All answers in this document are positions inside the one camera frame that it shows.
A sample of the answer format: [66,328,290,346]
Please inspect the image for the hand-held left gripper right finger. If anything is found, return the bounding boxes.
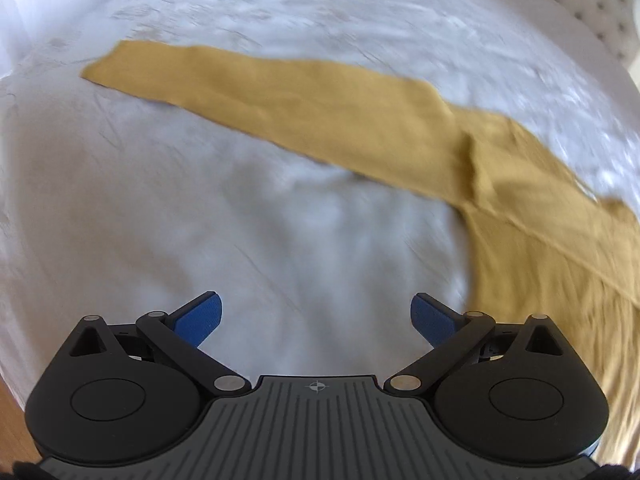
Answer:
[383,292,568,395]

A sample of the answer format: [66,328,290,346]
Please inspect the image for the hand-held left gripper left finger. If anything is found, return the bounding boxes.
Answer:
[64,291,252,394]

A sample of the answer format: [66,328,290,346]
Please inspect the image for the mustard yellow knit garment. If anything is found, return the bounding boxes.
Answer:
[81,40,640,467]

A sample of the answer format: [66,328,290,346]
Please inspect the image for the white embroidered bedspread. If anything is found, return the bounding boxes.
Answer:
[0,0,640,413]

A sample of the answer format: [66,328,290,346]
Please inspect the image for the cream tufted headboard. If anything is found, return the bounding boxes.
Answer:
[499,0,639,69]

